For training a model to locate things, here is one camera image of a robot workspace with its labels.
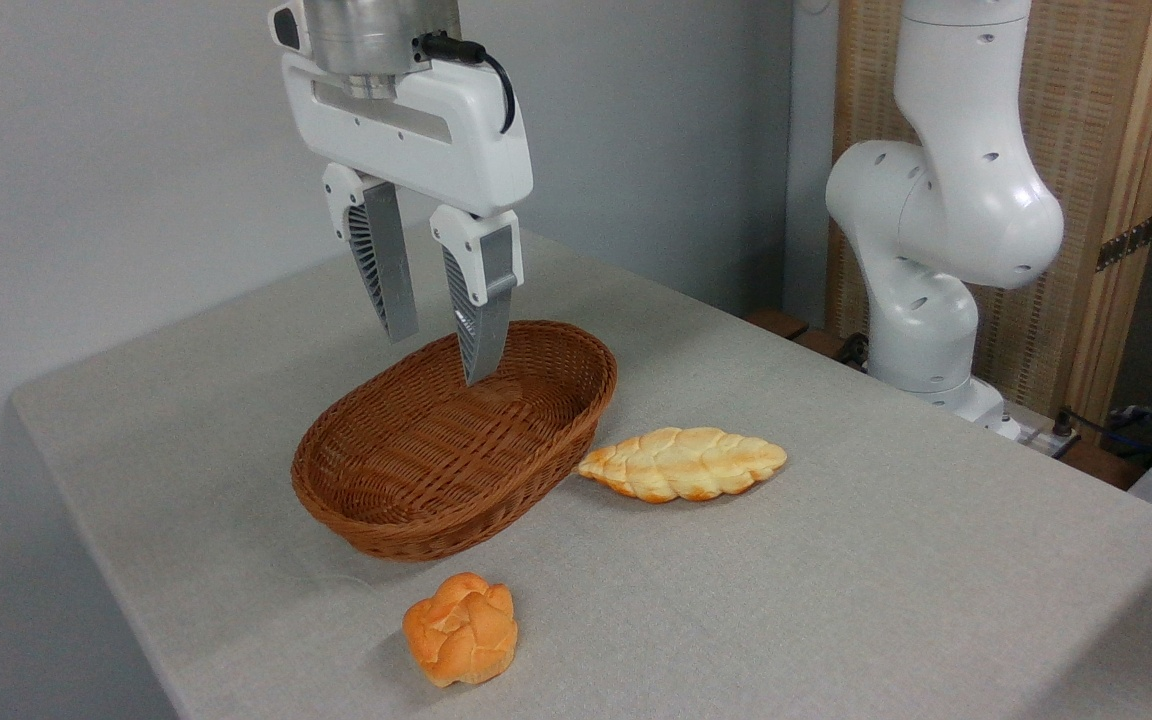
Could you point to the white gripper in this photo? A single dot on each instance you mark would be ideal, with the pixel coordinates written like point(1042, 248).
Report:
point(446, 140)

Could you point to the long braided bread loaf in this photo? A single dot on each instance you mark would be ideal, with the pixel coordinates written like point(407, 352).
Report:
point(681, 465)

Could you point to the round orange bread roll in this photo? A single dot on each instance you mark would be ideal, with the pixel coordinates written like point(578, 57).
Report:
point(461, 635)

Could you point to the brown wicker oval basket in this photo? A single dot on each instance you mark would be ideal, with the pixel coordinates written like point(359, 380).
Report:
point(416, 470)

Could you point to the black clamp knob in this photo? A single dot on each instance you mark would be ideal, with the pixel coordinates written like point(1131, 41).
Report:
point(853, 350)

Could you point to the grey linen tablecloth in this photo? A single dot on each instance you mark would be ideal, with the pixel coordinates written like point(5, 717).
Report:
point(786, 600)

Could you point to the white power strip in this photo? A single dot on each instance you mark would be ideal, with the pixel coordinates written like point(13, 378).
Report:
point(1041, 440)

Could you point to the wooden rattan folding screen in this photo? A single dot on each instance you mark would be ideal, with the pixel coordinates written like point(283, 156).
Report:
point(1086, 100)

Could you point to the dark metal screen hinge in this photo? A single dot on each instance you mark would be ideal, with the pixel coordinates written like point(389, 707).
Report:
point(1124, 244)

